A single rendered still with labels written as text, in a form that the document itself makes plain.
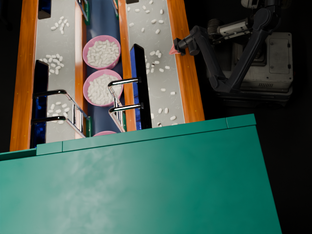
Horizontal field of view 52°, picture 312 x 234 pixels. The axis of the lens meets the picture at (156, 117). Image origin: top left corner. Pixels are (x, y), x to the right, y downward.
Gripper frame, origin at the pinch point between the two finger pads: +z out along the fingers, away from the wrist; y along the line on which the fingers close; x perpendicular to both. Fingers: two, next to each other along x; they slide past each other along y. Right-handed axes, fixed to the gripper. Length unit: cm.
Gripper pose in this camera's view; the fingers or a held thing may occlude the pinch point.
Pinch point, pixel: (170, 53)
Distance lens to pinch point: 203.8
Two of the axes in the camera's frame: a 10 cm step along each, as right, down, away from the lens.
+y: 1.1, 9.1, -4.0
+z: -6.8, 3.7, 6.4
